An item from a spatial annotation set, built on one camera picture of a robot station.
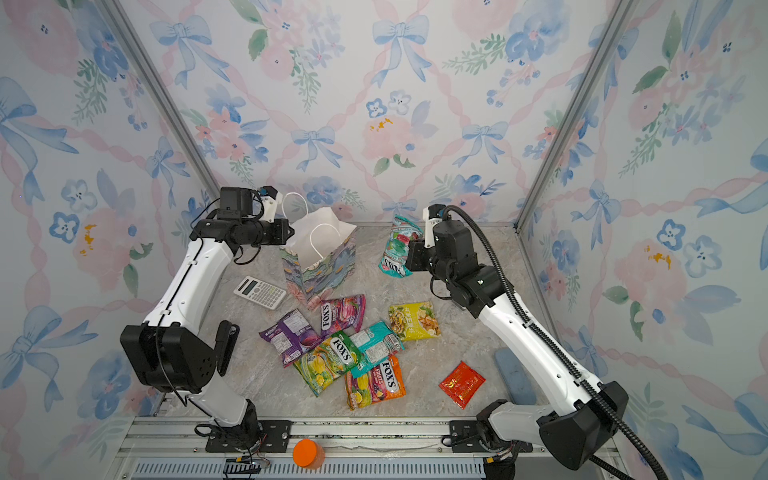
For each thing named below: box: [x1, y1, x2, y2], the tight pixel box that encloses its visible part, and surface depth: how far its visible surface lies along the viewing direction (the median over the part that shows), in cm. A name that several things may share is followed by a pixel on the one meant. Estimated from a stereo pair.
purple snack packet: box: [259, 308, 322, 369], surface depth 90 cm
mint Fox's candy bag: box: [378, 215, 424, 278], surface depth 76 cm
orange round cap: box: [292, 438, 326, 470], surface depth 65 cm
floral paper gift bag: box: [280, 192, 357, 310], surface depth 86 cm
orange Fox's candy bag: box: [344, 355, 407, 411], surface depth 81 cm
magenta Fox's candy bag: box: [320, 294, 366, 338], surface depth 94 cm
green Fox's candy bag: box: [293, 330, 364, 398], surface depth 85 cm
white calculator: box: [233, 275, 287, 310], surface depth 100 cm
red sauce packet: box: [438, 360, 486, 410], surface depth 83 cm
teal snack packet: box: [349, 321, 405, 379], surface depth 87 cm
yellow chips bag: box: [388, 301, 441, 341], surface depth 94 cm
